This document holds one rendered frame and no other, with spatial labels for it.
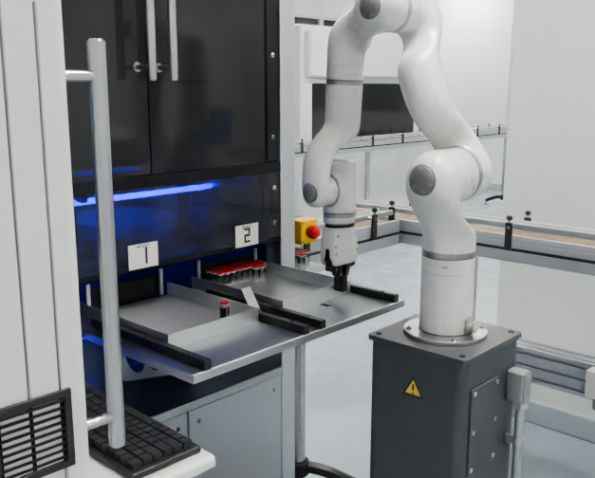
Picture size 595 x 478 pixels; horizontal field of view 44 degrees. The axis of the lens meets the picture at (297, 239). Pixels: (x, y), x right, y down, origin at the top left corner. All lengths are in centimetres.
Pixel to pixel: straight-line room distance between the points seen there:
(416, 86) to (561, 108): 152
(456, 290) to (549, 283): 157
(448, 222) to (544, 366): 112
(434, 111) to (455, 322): 47
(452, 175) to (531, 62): 165
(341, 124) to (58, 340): 97
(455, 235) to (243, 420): 88
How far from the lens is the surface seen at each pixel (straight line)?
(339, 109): 179
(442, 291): 166
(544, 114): 314
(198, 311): 181
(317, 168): 175
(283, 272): 211
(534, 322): 328
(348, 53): 179
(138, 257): 179
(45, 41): 102
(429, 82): 165
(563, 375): 263
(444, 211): 158
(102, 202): 107
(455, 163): 158
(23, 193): 100
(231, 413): 213
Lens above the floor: 142
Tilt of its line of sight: 12 degrees down
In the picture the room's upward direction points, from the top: straight up
